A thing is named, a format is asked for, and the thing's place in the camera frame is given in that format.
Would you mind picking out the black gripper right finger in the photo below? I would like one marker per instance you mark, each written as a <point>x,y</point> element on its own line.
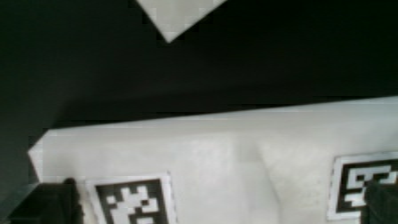
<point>380,209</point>

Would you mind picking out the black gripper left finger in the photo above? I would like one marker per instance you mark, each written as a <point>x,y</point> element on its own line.
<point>51,206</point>

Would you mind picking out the white cabinet box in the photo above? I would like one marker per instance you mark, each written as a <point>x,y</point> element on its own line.
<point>174,14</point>

